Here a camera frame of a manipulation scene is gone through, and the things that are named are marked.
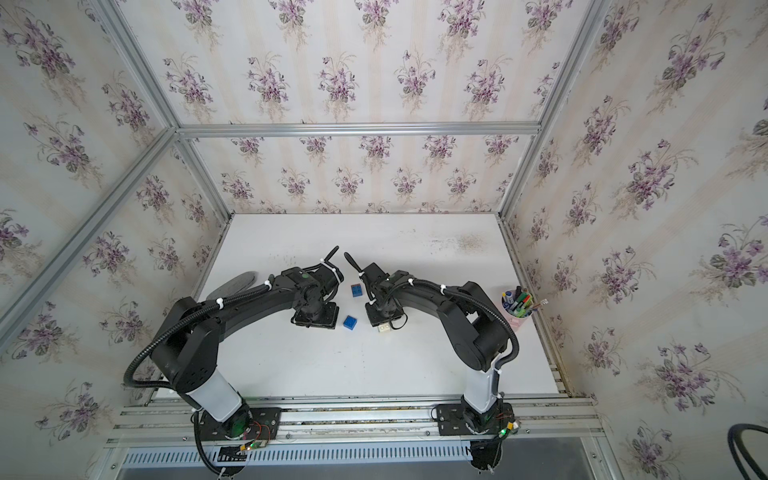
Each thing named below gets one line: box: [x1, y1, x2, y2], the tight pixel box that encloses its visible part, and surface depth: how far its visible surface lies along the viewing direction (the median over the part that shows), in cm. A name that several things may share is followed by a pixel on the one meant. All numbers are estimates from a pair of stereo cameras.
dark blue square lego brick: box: [343, 314, 357, 330], surface depth 92 cm
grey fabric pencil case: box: [206, 271, 259, 301], surface depth 98 cm
